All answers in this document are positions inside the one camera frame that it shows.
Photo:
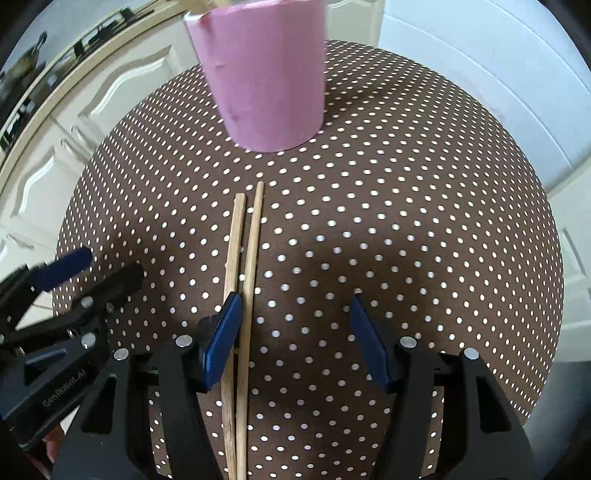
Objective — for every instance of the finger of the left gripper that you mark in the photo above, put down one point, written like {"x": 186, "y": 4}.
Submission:
{"x": 100, "y": 303}
{"x": 23, "y": 286}

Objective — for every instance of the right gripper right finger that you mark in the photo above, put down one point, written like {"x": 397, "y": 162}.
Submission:
{"x": 481, "y": 437}

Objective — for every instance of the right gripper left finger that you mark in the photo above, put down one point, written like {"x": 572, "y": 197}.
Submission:
{"x": 139, "y": 398}

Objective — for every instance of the wooden chopstick six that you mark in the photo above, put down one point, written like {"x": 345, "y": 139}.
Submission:
{"x": 228, "y": 376}

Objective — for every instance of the wooden chopstick eight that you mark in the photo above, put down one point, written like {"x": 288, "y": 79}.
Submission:
{"x": 242, "y": 393}

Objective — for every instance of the left hand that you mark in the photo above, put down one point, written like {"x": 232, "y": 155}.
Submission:
{"x": 44, "y": 454}

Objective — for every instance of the black wok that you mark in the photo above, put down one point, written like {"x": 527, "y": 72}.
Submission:
{"x": 25, "y": 65}

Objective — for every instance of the brown polka dot tablecloth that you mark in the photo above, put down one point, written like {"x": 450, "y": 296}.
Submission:
{"x": 412, "y": 195}

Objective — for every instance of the white door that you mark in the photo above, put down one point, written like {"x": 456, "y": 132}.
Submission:
{"x": 570, "y": 203}

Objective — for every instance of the black gas stove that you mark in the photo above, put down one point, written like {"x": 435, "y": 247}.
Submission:
{"x": 21, "y": 98}

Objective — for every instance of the pink paper cup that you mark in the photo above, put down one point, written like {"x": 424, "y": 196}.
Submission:
{"x": 264, "y": 63}

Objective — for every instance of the beige countertop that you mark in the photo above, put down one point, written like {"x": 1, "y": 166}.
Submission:
{"x": 75, "y": 118}

